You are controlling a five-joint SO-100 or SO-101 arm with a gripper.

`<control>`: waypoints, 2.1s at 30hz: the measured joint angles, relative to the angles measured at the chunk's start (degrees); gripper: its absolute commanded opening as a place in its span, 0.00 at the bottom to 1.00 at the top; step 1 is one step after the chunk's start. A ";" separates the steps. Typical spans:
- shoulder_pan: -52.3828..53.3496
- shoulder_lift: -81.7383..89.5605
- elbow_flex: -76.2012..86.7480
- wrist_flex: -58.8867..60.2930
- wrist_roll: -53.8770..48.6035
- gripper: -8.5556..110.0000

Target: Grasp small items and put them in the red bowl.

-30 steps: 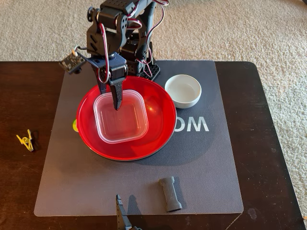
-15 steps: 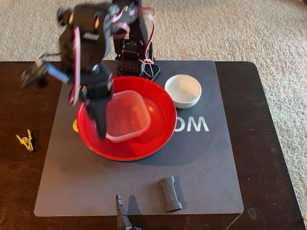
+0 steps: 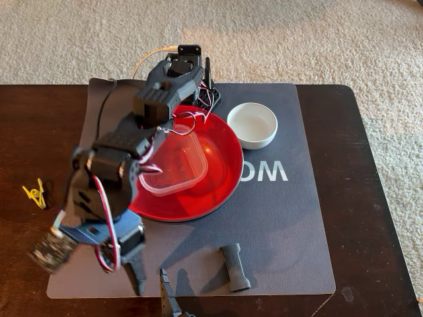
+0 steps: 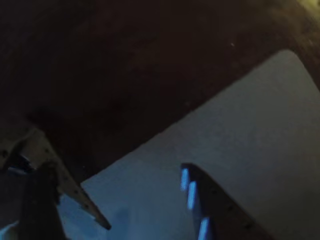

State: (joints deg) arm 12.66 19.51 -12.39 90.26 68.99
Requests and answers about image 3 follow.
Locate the small white bowl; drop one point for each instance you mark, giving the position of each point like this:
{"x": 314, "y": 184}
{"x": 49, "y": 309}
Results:
{"x": 254, "y": 138}

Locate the black dumbbell shaped part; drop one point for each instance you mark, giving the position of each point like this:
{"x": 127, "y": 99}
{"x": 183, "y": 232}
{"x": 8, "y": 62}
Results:
{"x": 235, "y": 267}

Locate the large red bowl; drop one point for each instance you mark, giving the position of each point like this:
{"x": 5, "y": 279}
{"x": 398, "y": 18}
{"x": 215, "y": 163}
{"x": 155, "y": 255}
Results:
{"x": 215, "y": 185}

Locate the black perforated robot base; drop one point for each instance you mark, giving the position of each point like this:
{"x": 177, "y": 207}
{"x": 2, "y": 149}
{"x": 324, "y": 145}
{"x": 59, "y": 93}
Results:
{"x": 211, "y": 97}

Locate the small wrist board camera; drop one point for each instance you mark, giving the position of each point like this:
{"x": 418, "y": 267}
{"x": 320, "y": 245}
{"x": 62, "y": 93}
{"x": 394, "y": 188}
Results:
{"x": 53, "y": 251}

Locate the black gripper blue servo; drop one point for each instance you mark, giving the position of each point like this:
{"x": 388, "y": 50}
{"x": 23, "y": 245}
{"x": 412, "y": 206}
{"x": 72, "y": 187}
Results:
{"x": 131, "y": 238}

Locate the clear plastic square container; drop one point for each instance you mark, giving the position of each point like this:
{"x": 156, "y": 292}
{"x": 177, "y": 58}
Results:
{"x": 178, "y": 165}

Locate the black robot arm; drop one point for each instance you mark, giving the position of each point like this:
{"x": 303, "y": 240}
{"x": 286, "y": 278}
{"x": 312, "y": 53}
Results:
{"x": 158, "y": 95}

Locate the grey mouse mat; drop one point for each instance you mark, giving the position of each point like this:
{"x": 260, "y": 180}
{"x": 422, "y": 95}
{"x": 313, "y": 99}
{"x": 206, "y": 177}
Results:
{"x": 281, "y": 231}

